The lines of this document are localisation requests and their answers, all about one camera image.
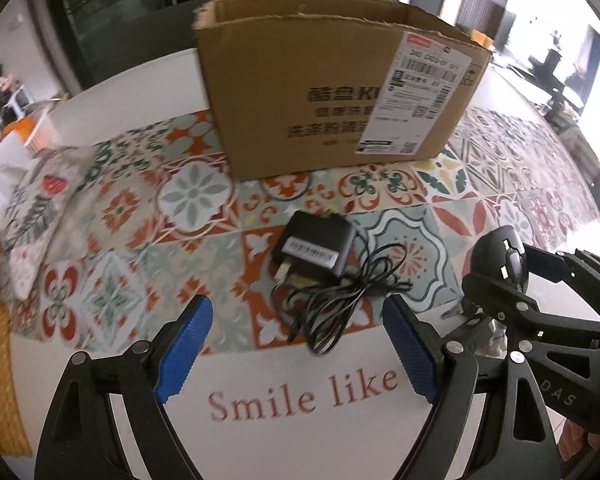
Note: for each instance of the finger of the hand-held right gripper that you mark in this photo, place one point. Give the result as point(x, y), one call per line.
point(530, 317)
point(580, 272)

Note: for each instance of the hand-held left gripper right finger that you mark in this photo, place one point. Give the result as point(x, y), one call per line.
point(410, 345)

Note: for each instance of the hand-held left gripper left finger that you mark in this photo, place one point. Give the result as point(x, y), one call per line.
point(182, 345)

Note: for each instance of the black computer mouse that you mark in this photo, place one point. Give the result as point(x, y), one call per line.
point(490, 255)

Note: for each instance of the brown cardboard box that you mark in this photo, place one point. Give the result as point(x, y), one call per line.
point(280, 85)

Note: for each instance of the person's right hand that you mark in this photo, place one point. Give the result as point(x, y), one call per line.
point(580, 437)

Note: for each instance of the patterned tile-print table runner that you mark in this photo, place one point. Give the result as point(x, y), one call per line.
point(180, 260)

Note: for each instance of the chair with patterned cushion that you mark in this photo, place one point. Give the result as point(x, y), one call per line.
point(577, 140)

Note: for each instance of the yellow woven box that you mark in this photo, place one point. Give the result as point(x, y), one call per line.
point(2, 370)

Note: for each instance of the leaf-print fabric tissue cover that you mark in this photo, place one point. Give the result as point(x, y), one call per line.
point(35, 200)

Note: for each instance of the white fruit basket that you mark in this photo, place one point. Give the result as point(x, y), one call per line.
point(40, 132)

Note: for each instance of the orange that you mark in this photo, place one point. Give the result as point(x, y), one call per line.
point(24, 124)

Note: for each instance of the white shoe rack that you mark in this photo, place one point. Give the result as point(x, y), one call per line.
point(5, 95)

